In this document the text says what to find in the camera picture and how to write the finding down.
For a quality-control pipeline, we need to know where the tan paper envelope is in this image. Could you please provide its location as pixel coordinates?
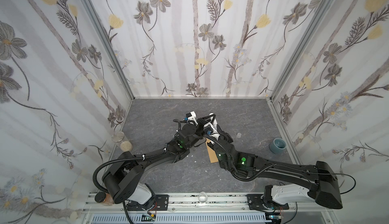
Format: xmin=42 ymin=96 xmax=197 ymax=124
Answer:
xmin=206 ymin=139 xmax=218 ymax=163

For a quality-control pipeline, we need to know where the white glue stick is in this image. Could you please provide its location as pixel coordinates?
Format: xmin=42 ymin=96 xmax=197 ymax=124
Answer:
xmin=209 ymin=113 xmax=217 ymax=128

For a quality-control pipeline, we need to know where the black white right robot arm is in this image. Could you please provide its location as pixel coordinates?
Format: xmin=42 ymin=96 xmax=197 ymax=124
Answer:
xmin=205 ymin=134 xmax=343 ymax=209

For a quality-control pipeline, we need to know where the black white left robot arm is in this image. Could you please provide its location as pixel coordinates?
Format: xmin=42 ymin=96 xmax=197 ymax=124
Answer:
xmin=92 ymin=112 xmax=216 ymax=206

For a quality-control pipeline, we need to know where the clear glass dome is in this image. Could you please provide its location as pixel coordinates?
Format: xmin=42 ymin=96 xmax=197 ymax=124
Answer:
xmin=198 ymin=192 xmax=208 ymax=203

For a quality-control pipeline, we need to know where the teal ceramic cup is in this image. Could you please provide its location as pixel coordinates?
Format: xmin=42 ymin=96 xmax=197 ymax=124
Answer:
xmin=269 ymin=138 xmax=287 ymax=154

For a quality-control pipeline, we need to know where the beige round ball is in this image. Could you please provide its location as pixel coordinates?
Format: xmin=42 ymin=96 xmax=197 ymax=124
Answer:
xmin=120 ymin=141 xmax=133 ymax=152

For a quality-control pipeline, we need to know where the clear glass jar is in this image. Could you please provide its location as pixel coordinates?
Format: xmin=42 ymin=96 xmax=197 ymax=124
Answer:
xmin=111 ymin=131 xmax=125 ymax=145

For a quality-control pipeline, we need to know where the brown jar black lid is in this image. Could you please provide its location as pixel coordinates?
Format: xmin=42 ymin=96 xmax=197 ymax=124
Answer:
xmin=94 ymin=192 xmax=114 ymax=206

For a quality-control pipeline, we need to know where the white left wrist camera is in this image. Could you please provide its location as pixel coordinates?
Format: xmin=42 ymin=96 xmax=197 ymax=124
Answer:
xmin=185 ymin=111 xmax=198 ymax=126

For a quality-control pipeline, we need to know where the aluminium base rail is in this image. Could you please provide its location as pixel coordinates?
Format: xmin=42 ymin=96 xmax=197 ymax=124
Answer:
xmin=81 ymin=193 xmax=332 ymax=214

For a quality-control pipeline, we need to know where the white vented cable duct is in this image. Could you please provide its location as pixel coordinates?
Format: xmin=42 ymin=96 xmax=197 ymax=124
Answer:
xmin=89 ymin=213 xmax=271 ymax=224

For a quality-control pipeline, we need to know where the aluminium corner frame post right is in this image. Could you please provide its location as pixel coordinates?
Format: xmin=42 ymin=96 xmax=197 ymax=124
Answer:
xmin=269 ymin=0 xmax=334 ymax=102

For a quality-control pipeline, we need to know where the aluminium corner frame post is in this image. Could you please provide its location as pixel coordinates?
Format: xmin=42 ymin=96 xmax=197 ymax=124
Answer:
xmin=269 ymin=0 xmax=334 ymax=102
xmin=81 ymin=0 xmax=135 ymax=102

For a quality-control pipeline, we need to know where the aluminium corner frame post left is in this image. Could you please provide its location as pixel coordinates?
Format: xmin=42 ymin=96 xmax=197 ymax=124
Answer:
xmin=81 ymin=0 xmax=135 ymax=102

